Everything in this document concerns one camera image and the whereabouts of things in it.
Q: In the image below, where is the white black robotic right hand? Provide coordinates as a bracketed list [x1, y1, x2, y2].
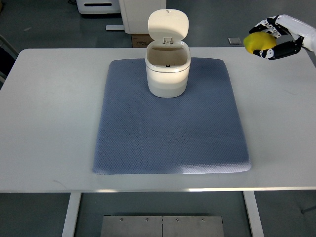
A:
[249, 14, 316, 60]

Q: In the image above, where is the yellow lemon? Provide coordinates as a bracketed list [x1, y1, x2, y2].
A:
[243, 32, 277, 54]

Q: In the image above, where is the white trash bin with lid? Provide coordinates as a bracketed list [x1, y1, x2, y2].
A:
[145, 9, 191, 98]

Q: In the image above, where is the small grey floor plate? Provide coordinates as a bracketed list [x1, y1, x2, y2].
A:
[228, 37, 242, 45]

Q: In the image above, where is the blue textured mat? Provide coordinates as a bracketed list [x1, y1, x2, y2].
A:
[93, 58, 251, 175]

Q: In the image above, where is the cardboard box on floor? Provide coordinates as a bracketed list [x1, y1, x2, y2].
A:
[131, 34, 154, 48]

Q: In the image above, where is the white cabinet on floor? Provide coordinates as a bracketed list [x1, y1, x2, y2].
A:
[106, 0, 166, 35]

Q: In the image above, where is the right white table leg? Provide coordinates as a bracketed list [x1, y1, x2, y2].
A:
[243, 191, 264, 237]

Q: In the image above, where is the white table leg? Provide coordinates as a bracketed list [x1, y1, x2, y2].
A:
[62, 193, 81, 237]
[243, 191, 264, 237]

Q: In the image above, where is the white appliance with black slot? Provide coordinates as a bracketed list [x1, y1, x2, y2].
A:
[76, 0, 120, 14]

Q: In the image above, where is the left white table leg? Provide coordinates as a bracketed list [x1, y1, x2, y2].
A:
[62, 193, 81, 237]

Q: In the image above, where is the metal base plate with screws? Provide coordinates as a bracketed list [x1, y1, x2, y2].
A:
[101, 216, 224, 237]

